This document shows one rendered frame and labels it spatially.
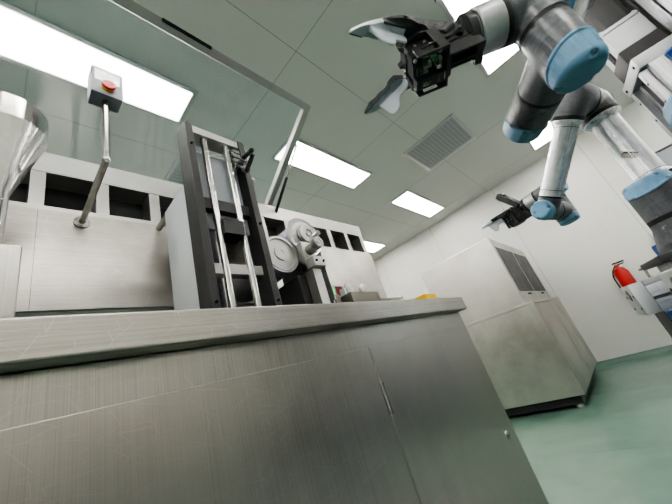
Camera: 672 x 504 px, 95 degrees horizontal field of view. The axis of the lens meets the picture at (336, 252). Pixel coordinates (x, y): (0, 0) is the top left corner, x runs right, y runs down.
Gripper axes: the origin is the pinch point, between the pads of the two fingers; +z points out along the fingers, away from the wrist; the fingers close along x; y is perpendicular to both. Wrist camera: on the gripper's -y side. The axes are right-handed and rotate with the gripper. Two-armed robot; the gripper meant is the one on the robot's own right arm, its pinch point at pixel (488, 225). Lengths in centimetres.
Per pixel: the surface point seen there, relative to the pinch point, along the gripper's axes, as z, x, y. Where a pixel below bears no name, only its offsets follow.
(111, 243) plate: 21, -150, -32
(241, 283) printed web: 15, -119, -7
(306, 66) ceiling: 35, -19, -161
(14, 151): -11, -162, -38
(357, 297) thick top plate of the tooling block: 6, -87, 11
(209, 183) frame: -18, -128, -21
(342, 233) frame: 60, -37, -39
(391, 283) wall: 370, 266, -62
